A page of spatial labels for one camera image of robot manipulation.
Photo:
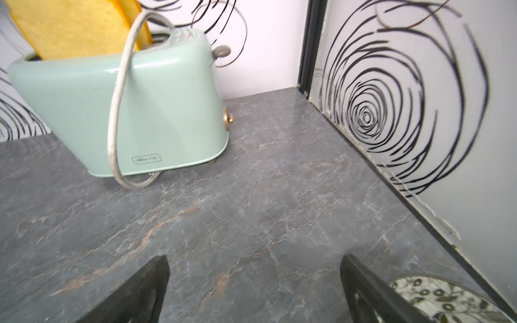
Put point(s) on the black corner frame post right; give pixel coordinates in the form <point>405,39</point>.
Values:
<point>312,34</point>

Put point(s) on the yellow toast slice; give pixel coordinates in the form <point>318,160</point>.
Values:
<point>59,30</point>

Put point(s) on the patterned ceramic bowl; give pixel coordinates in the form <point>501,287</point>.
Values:
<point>442,300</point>

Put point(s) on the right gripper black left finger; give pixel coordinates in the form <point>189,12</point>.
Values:
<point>139,299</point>

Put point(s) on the mint green toaster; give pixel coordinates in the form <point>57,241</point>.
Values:
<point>171,114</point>

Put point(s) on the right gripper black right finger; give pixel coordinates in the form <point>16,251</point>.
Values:
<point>370,299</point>

